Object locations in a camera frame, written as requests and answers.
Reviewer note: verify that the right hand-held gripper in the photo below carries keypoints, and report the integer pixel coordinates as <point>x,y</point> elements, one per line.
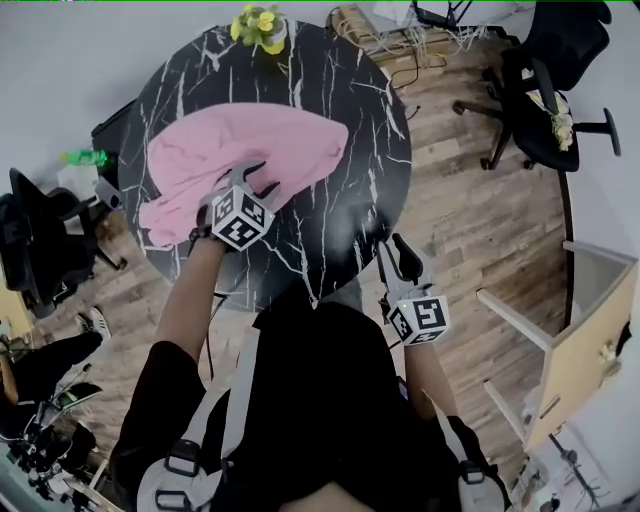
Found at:
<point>422,317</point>

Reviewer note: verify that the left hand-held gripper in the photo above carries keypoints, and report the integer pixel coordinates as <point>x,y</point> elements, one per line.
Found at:
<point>242,217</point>

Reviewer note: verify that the pink sweatshirt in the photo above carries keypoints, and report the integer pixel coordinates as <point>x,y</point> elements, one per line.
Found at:
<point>250,135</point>

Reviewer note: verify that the person's right forearm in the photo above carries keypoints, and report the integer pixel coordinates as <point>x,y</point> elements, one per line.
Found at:
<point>430,380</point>

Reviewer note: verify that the person's left forearm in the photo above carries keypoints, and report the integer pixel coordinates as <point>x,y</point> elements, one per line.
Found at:
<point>190,300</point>

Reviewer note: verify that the person's left hand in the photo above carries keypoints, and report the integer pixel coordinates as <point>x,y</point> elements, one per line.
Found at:
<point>202,222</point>

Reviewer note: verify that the round black marble table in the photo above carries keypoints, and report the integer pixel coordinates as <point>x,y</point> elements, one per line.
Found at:
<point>310,235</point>

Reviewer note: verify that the light grey smartphone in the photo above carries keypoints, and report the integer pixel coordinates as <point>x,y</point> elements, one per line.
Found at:
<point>110,195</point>

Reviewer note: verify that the yellow potted flower plant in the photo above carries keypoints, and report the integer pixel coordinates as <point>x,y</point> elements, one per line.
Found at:
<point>260,25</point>

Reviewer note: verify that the green plastic bottle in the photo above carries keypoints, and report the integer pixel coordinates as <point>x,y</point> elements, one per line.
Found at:
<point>85,157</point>

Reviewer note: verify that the white plastic box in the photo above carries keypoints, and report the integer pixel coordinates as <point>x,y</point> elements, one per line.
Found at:
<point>75,182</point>

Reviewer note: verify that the grey backpack harness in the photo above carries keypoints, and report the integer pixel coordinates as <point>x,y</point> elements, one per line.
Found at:
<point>240,400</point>

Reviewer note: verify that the wooden desk with white legs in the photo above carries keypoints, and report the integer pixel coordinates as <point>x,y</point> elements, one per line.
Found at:
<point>590,360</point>

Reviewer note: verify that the pale yellow flower bouquet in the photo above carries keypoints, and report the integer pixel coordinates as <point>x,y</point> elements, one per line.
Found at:
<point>560,122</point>

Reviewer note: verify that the small cream flower bunch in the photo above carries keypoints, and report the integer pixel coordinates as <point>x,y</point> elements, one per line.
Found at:
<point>610,355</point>

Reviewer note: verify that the black mesh office chair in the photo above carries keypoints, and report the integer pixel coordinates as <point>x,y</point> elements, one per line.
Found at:
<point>30,240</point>
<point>565,40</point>

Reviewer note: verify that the white router with black antennas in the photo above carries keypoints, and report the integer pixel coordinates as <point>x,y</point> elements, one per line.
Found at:
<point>435,12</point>

